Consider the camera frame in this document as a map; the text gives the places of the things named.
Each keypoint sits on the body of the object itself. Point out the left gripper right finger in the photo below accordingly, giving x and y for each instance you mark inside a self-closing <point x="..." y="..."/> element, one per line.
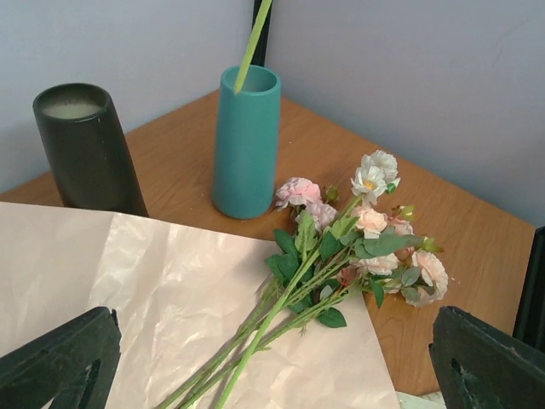
<point x="479" y="366"/>

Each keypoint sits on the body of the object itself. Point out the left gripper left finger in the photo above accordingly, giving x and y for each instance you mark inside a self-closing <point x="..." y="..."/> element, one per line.
<point x="72" y="366"/>

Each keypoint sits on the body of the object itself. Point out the pink bouquet wrapping paper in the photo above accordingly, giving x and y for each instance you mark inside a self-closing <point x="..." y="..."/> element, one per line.
<point x="179" y="293"/>

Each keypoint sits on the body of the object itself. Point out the artificial flower bunch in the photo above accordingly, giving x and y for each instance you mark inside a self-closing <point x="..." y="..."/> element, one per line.
<point x="331" y="255"/>

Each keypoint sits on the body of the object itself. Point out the yellow artificial flower stem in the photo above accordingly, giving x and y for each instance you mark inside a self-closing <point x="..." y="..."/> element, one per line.
<point x="259" y="22"/>

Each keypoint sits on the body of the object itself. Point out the black cone vase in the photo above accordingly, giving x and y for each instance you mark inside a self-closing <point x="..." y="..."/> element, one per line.
<point x="87" y="150"/>

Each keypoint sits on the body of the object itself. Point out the teal cone vase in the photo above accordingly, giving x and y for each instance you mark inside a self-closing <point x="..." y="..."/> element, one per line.
<point x="246" y="143"/>

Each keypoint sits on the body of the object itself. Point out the right black frame post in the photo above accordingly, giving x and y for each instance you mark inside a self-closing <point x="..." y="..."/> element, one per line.
<point x="259" y="57"/>

